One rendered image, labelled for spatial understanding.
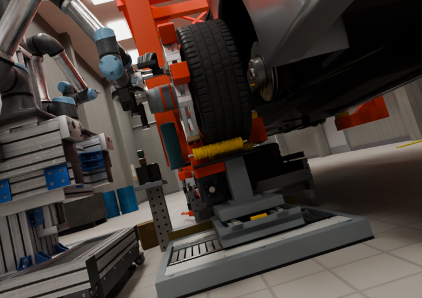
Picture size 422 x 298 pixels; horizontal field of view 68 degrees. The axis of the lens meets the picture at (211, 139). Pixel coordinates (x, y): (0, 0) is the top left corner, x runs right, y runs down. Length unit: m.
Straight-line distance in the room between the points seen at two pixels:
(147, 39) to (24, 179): 1.22
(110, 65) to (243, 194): 0.88
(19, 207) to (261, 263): 1.01
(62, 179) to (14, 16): 0.63
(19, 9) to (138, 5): 1.09
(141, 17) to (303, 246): 1.74
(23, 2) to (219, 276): 1.23
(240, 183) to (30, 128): 0.96
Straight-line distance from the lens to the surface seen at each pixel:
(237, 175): 1.59
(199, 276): 1.23
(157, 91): 1.64
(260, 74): 1.64
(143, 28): 2.28
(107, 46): 1.21
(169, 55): 1.47
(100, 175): 1.80
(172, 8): 4.59
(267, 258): 1.24
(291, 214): 1.40
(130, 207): 9.77
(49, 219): 1.63
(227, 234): 1.36
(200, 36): 1.50
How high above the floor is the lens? 0.39
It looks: 6 degrees up
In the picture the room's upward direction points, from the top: 16 degrees counter-clockwise
